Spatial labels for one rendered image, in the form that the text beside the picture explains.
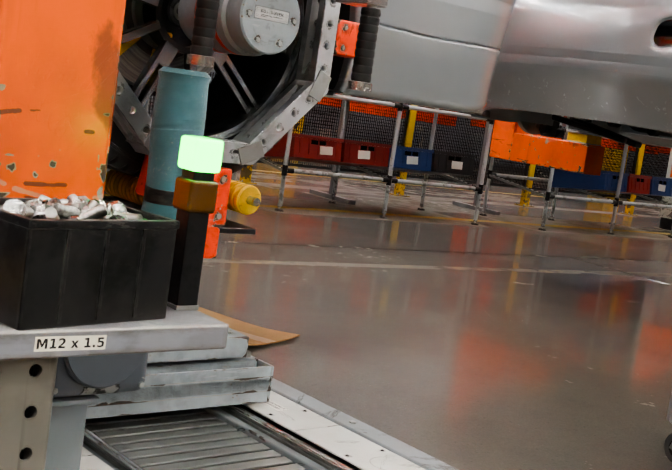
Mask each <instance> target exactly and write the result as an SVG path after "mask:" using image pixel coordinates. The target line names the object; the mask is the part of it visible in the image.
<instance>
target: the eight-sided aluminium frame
mask: <svg viewBox="0 0 672 470"><path fill-rule="evenodd" d="M340 6H341V3H337V2H336V0H307V3H306V10H305V17H304V24H303V31H302V38H301V45H300V52H299V59H298V66H297V73H296V78H295V80H294V81H293V82H292V83H291V84H290V85H289V86H288V87H287V88H286V89H285V90H284V91H283V92H282V93H281V94H280V95H279V96H278V97H277V98H275V99H274V100H273V101H272V102H271V103H270V104H269V105H268V106H267V107H266V108H265V109H264V110H263V111H262V112H261V113H260V114H259V115H258V116H257V117H255V118H254V119H253V120H252V121H251V122H250V123H249V124H248V125H247V126H246V127H245V128H244V129H243V130H242V131H241V132H240V133H239V134H238V135H236V136H235V137H234V138H233V139H232V140H228V139H218V138H212V139H216V140H220V141H222V142H223V143H224V147H223V154H222V162H223V163H234V164H238V165H244V164H246V165H254V164H255V163H256V162H257V161H258V160H259V159H260V158H262V157H264V154H265V153H266V152H267V151H268V150H269V149H270V148H271V147H272V146H273V145H274V144H275V143H276V142H277V141H278V140H279V139H280V138H281V137H282V136H284V135H285V134H286V133H287V132H288V131H289V130H290V129H291V128H292V127H293V126H294V125H295V124H296V123H297V122H298V121H299V120H300V119H301V118H302V117H303V116H304V115H305V114H306V113H307V112H308V111H309V110H310V109H311V108H312V107H313V106H314V105H315V104H316V103H317V102H320V101H321V99H322V98H323V97H324V96H325V95H326V94H327V93H328V88H329V83H330V81H331V79H332V78H331V77H330V74H331V67H332V61H333V54H334V47H335V40H336V33H337V26H338V20H339V13H340ZM113 121H114V122H115V123H116V125H117V126H118V128H119V129H120V131H121V132H122V133H123V135H124V136H125V138H126V141H127V142H129V143H130V145H131V146H132V148H133V149H134V150H135V152H138V153H142V154H145V155H149V143H150V133H151V123H152V119H151V117H150V116H149V114H148V113H147V111H146V110H145V108H144V107H143V105H142V104H141V102H140V101H139V100H138V98H137V97H136V95H135V94H134V92H133V91H132V89H131V88H130V86H129V85H128V83H127V82H126V80H125V79H124V77H123V76H122V74H121V73H120V72H119V73H118V81H117V89H116V98H115V106H114V114H113Z"/></svg>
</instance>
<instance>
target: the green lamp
mask: <svg viewBox="0 0 672 470"><path fill-rule="evenodd" d="M223 147H224V143H223V142H222V141H220V140H216V139H212V138H207V137H199V136H189V135H184V136H182V138H181V143H180V151H179V159H178V166H179V167H181V168H184V169H187V170H191V171H195V172H207V173H219V172H220V169H221V162H222V154H223Z"/></svg>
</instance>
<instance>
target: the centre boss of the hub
mask: <svg viewBox="0 0 672 470"><path fill-rule="evenodd" d="M179 2H180V0H170V2H169V4H168V8H167V14H168V18H169V20H170V22H171V23H172V24H173V25H174V26H175V27H177V28H181V26H180V23H179V19H178V6H179Z"/></svg>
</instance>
